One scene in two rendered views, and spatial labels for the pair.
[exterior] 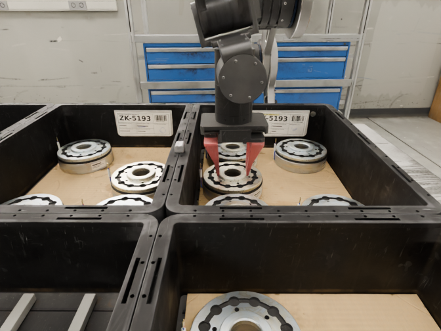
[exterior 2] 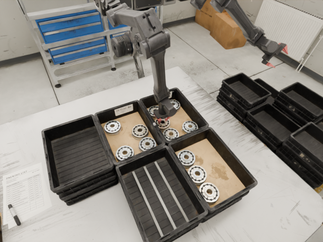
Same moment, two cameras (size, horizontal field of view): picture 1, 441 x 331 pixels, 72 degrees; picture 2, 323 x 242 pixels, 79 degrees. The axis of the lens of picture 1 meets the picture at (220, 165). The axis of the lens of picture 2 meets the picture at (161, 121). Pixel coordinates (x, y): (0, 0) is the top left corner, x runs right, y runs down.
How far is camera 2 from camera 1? 86 cm
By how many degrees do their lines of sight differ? 32
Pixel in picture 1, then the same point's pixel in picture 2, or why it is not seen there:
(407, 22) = not seen: outside the picture
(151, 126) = (126, 110)
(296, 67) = not seen: hidden behind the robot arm
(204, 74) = (80, 31)
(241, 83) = (172, 113)
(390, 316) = (203, 144)
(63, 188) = (118, 140)
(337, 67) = not seen: hidden behind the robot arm
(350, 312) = (197, 146)
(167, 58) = (55, 26)
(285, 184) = (173, 118)
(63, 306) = (151, 165)
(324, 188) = (182, 116)
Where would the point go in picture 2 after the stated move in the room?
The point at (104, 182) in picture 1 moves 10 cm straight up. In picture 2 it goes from (127, 135) to (125, 125)
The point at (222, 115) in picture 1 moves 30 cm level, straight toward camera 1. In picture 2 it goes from (162, 113) to (189, 152)
